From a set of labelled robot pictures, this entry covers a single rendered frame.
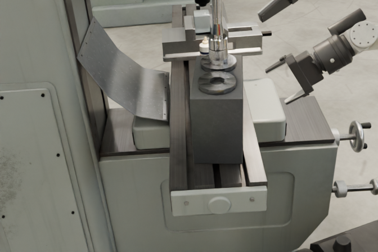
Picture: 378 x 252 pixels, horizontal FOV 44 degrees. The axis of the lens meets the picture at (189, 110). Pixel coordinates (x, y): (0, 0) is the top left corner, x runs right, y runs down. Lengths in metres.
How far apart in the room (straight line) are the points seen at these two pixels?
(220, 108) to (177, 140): 0.22
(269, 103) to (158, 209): 0.54
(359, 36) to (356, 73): 2.37
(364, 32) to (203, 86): 0.44
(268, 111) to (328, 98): 1.76
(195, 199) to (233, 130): 0.18
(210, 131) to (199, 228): 0.75
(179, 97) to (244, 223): 0.59
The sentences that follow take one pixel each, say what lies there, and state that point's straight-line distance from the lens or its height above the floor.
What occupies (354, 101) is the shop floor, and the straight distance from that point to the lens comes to 3.27.
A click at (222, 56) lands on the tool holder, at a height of 1.18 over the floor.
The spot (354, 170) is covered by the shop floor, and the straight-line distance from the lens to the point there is 2.68.
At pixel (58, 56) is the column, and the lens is 1.34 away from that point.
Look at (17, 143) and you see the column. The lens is 1.50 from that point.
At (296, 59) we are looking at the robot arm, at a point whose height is 1.11.
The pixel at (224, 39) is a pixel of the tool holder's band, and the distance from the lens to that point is 1.12.
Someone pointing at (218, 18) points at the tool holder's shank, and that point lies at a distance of 1.11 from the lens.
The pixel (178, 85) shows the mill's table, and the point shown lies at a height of 0.96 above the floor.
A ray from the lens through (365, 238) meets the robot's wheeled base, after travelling 1.52.
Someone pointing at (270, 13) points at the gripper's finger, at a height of 1.43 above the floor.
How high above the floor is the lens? 1.69
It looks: 33 degrees down
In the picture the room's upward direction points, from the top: 4 degrees counter-clockwise
